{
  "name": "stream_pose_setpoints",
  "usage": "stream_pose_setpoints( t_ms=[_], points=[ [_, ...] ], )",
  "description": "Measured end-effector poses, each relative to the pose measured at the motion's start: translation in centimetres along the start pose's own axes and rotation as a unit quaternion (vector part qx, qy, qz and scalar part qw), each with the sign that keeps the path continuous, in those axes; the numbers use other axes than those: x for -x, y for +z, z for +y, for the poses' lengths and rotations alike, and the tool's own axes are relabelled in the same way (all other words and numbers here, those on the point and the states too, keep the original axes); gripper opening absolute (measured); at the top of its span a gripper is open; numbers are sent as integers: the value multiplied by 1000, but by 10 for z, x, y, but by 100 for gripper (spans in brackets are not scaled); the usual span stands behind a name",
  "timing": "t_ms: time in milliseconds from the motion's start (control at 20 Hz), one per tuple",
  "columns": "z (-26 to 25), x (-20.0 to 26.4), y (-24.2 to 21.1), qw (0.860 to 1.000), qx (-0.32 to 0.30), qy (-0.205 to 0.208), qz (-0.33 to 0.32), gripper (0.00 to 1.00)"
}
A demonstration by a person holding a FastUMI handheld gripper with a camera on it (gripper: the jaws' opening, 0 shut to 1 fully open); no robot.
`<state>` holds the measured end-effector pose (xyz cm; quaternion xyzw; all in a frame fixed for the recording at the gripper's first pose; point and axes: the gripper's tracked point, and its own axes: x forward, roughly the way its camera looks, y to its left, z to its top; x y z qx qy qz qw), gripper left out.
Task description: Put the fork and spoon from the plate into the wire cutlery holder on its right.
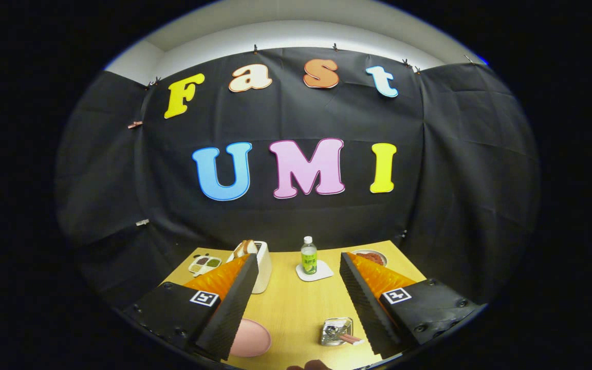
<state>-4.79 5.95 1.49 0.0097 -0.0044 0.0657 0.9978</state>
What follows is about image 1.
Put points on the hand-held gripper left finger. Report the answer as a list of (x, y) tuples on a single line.
[(232, 308)]

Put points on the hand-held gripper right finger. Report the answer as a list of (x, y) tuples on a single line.
[(365, 308)]

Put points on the pink round plate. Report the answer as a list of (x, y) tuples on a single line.
[(255, 339)]

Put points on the white toaster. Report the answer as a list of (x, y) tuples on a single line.
[(264, 272)]

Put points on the metal drain basket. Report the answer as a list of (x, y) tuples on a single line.
[(327, 339)]

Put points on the brown meat slice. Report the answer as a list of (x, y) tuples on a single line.
[(373, 258)]

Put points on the white sectioned condiment dish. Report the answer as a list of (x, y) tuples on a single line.
[(204, 265)]

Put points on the white square coaster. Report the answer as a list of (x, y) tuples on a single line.
[(325, 273)]

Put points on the white oval food plate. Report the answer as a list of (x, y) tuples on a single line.
[(356, 252)]

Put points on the toast bread slice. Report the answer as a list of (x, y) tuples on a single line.
[(252, 246), (240, 250)]

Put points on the green tea bottle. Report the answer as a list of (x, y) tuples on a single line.
[(309, 259)]

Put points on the black backdrop cloth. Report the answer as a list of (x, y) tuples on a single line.
[(296, 221)]

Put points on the silver clip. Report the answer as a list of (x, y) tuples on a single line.
[(142, 222)]

